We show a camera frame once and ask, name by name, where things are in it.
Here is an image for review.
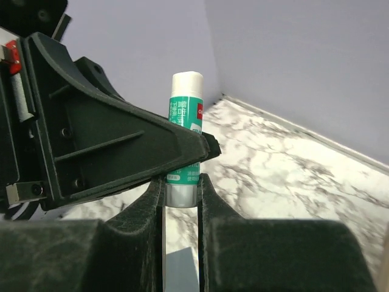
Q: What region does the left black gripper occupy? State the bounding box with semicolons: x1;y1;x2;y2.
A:
1;32;125;213

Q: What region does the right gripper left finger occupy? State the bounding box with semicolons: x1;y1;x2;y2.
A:
1;178;165;291

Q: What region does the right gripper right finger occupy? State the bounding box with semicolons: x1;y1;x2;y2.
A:
198;174;376;291

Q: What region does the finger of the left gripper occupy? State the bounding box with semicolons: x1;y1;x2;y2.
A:
27;34;221;210

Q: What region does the grey blue envelope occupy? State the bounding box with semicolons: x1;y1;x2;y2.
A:
165;247;199;292

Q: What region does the green white glue stick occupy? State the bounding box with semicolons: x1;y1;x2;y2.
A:
166;71;204;208

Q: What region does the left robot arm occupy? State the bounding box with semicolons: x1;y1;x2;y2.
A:
1;1;221;220

